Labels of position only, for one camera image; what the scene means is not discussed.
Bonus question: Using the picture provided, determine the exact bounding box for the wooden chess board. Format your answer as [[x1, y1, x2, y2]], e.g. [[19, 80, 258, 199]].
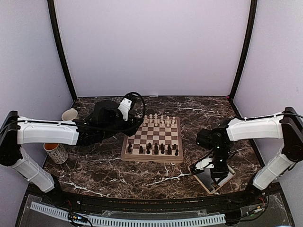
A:
[[121, 114, 184, 163]]

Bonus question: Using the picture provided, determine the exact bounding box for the black front mounting rail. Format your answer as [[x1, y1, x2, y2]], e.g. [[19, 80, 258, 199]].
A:
[[28, 183, 287, 218]]

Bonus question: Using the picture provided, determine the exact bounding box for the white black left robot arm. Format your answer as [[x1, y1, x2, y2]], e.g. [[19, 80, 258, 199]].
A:
[[0, 98, 143, 206]]

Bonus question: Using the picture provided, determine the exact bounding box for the black right frame post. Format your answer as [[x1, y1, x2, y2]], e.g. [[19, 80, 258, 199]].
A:
[[229, 0, 258, 103]]

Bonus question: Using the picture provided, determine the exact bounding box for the black frame post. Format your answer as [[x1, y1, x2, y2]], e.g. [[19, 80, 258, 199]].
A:
[[229, 0, 258, 103], [47, 0, 78, 101]]

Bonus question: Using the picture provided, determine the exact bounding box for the dark knight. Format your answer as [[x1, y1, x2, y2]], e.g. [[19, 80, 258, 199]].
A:
[[167, 144, 172, 155]]

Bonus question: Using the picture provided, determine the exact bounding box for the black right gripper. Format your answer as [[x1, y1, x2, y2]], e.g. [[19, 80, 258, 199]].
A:
[[210, 143, 230, 184]]

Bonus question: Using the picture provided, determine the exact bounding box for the wooden tray with metal base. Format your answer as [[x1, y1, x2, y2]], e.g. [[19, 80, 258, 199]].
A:
[[188, 155, 236, 195]]

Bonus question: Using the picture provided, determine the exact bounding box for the white queen piece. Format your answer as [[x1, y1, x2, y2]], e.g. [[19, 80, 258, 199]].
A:
[[149, 114, 153, 123]]

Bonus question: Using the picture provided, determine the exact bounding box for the white slotted cable duct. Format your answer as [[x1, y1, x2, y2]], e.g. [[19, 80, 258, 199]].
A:
[[30, 202, 226, 227]]

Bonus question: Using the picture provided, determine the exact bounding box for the patterned cup orange inside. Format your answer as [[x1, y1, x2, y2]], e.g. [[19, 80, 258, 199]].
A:
[[43, 143, 68, 165]]

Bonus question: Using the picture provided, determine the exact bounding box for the white rook right corner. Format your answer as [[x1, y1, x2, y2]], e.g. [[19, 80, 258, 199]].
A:
[[171, 117, 176, 126]]

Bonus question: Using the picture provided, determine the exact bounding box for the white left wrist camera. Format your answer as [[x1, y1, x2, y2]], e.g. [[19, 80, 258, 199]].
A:
[[118, 97, 132, 121]]

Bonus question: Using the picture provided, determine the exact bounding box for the small green circuit board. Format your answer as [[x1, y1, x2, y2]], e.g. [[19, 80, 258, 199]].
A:
[[68, 212, 88, 223]]

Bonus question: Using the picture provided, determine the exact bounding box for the black left frame post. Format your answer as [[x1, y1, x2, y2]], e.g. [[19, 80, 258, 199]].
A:
[[47, 0, 78, 101]]

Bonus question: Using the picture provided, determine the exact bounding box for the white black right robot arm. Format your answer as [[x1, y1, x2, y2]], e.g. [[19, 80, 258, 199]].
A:
[[189, 107, 303, 205]]

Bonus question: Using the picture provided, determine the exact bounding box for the dark queen piece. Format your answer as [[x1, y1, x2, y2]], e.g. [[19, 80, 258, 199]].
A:
[[160, 143, 165, 154]]

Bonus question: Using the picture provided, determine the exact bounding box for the white knight right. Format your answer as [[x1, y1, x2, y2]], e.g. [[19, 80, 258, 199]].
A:
[[166, 116, 170, 125]]

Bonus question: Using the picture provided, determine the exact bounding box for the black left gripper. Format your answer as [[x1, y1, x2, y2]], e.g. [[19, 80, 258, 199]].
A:
[[100, 113, 143, 140]]

